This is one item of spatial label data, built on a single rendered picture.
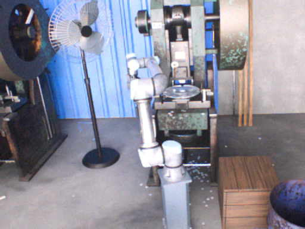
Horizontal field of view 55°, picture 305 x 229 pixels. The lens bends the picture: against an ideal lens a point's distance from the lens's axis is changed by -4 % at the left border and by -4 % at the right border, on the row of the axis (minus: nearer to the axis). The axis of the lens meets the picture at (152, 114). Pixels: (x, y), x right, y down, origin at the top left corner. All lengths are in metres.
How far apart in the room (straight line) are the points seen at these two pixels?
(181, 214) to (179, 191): 0.20
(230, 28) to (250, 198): 1.11
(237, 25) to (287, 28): 1.75
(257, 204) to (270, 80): 2.02
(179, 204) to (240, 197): 0.40
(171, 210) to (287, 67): 2.40
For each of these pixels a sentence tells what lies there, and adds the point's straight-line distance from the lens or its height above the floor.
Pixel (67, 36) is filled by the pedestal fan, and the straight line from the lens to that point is 2.61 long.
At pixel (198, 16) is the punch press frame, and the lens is 2.32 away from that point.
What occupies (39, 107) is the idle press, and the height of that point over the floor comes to 0.52.
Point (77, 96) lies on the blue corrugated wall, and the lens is 4.09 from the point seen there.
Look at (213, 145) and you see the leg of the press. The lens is 2.46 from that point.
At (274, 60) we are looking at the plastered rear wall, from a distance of 3.81.
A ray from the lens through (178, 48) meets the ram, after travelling 2.41.
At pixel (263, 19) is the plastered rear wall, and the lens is 3.69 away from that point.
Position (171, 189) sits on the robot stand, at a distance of 1.98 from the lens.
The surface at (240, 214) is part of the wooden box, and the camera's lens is 2.21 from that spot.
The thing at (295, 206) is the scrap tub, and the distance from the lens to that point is 2.11.
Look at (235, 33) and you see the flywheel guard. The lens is 2.07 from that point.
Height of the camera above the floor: 1.60
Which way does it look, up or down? 23 degrees down
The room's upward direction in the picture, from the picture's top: 5 degrees counter-clockwise
